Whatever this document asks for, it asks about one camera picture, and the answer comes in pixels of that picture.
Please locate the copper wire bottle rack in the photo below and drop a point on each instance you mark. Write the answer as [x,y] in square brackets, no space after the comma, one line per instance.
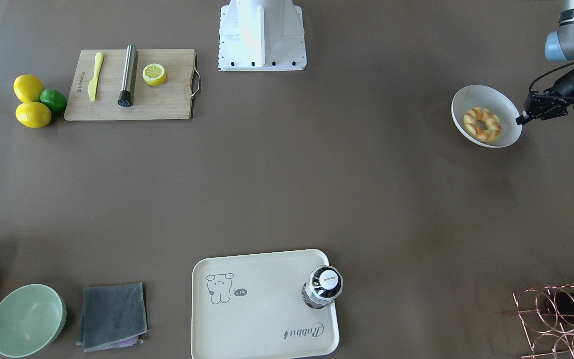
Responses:
[546,314]

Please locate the wooden cutting board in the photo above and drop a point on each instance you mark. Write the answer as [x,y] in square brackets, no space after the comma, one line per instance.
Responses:
[171,100]

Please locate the yellow lemon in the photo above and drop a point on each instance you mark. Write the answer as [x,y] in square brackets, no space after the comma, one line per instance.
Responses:
[28,88]
[34,115]

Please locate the yellow plastic knife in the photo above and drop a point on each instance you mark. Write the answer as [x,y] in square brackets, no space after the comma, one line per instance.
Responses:
[93,83]

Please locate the white plate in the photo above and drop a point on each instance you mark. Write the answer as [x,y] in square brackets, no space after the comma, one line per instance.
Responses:
[485,97]

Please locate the cream serving tray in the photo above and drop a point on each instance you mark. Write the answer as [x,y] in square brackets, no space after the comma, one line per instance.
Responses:
[253,307]

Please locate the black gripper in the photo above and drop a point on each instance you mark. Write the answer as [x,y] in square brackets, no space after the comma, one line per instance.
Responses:
[567,83]

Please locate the green lime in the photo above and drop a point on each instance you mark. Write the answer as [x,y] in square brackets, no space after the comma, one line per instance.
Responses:
[53,99]

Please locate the red drink bottle on tray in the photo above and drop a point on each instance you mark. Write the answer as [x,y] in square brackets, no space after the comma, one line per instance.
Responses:
[325,283]

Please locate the grey folded cloth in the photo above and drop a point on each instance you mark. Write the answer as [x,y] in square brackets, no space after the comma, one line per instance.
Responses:
[112,317]

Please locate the mint green bowl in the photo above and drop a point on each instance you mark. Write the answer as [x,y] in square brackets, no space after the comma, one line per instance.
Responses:
[31,317]

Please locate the half lemon slice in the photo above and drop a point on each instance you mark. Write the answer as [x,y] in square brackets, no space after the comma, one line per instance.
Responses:
[154,74]

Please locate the glazed yellow donut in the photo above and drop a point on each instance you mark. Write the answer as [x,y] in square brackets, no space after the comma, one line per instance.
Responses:
[482,124]

